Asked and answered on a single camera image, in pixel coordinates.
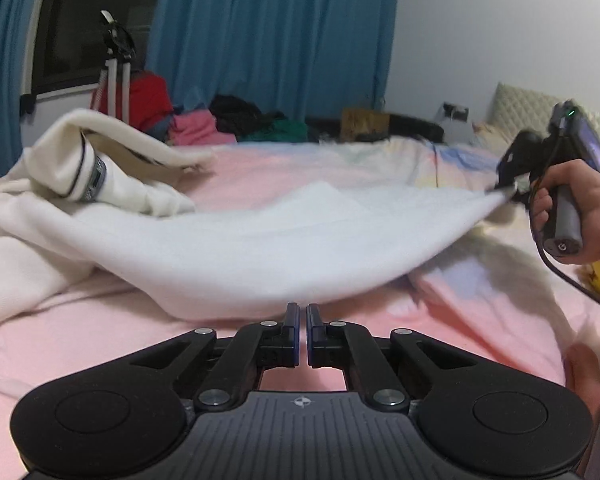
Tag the blue curtain right panel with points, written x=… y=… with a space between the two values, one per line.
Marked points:
x=301 y=57

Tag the pink garment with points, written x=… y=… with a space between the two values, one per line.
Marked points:
x=197 y=128

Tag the beige quilted headboard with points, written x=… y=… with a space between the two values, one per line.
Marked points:
x=514 y=109

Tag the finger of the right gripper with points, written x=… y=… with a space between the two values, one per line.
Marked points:
x=502 y=193

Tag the red garment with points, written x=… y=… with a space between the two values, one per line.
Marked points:
x=150 y=107

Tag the white camera tripod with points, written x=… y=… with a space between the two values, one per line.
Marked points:
x=114 y=79

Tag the dark window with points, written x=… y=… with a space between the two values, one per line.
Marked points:
x=69 y=43

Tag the brown paper bag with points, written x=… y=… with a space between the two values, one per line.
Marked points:
x=360 y=125

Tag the person's left hand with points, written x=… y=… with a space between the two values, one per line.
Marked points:
x=583 y=377

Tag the black garment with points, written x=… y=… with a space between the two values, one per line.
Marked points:
x=239 y=117

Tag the black armchair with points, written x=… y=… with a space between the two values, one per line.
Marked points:
x=328 y=129

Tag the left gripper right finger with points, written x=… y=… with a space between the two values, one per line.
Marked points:
x=353 y=350

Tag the green garment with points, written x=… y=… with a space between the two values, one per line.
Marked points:
x=279 y=131

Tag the person's right hand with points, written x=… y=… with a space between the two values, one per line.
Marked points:
x=584 y=183

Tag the white zip-up garment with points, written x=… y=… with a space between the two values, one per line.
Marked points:
x=90 y=194

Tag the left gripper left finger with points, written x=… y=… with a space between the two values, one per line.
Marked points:
x=255 y=348

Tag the wall power socket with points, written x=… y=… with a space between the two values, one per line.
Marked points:
x=455 y=112

